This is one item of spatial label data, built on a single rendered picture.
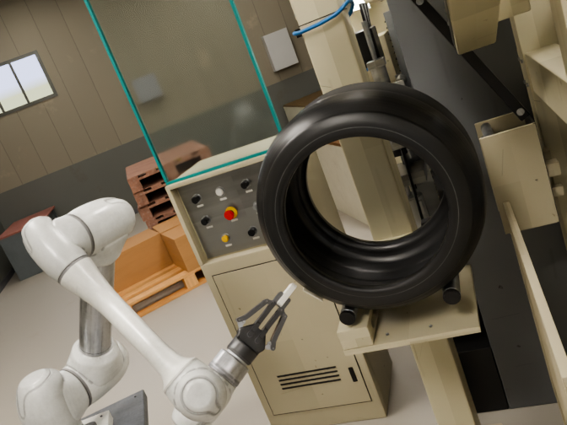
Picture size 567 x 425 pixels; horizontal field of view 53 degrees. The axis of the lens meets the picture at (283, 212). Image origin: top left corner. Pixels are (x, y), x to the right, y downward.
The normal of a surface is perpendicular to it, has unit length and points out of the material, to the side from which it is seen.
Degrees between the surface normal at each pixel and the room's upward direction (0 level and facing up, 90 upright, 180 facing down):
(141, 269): 90
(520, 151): 90
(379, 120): 80
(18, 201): 90
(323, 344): 90
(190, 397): 68
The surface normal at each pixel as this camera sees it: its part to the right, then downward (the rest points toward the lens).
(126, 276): 0.47, 0.08
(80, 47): 0.25, 0.18
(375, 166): -0.23, 0.36
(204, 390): 0.17, -0.22
